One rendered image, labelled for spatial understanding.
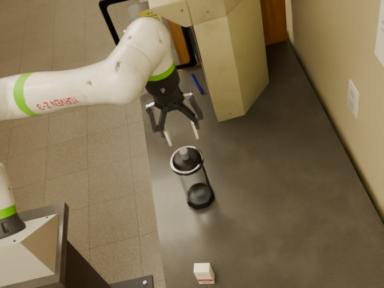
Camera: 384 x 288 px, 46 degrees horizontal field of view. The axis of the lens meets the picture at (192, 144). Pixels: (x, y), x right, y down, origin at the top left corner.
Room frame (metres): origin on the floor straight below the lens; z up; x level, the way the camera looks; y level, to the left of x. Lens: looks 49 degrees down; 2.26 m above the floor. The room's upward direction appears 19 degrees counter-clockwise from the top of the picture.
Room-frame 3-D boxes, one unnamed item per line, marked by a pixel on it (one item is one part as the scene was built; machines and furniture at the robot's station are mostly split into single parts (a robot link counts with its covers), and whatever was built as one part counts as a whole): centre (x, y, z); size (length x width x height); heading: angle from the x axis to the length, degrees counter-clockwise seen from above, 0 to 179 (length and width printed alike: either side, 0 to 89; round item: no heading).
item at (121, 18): (1.55, 0.01, 1.19); 0.30 x 0.01 x 0.40; 78
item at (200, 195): (0.89, 0.03, 1.06); 0.11 x 0.11 x 0.21
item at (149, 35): (0.88, 0.03, 1.62); 0.13 x 0.11 x 0.14; 141
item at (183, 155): (0.89, 0.03, 1.18); 0.09 x 0.09 x 0.07
